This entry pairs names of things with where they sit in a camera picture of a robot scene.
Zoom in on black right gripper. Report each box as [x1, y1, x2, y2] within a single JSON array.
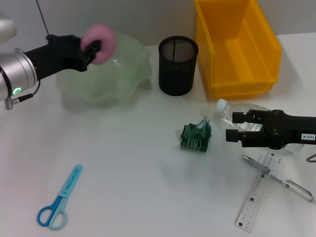
[[225, 109, 316, 150]]

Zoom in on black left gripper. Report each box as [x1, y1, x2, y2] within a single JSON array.
[[24, 34, 102, 82]]

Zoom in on pink peach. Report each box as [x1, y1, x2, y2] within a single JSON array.
[[80, 23, 118, 66]]

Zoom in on clear green-label water bottle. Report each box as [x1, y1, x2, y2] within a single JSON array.
[[214, 98, 305, 158]]

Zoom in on green plastic wrapper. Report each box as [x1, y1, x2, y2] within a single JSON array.
[[178, 118, 213, 153]]

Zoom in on green glass fruit bowl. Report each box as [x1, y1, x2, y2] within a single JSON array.
[[55, 31, 152, 109]]

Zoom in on silver white pen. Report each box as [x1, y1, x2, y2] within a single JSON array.
[[241, 154, 315, 204]]

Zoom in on transparent plastic ruler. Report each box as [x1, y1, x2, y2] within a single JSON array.
[[234, 151, 283, 233]]

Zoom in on black mesh pen holder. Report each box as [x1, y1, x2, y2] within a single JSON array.
[[158, 36, 199, 97]]

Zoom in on blue scissors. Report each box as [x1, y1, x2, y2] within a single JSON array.
[[37, 164, 83, 231]]

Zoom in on yellow plastic bin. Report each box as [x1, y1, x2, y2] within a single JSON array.
[[194, 0, 283, 101]]

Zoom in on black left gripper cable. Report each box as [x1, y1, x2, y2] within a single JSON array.
[[4, 79, 41, 111]]

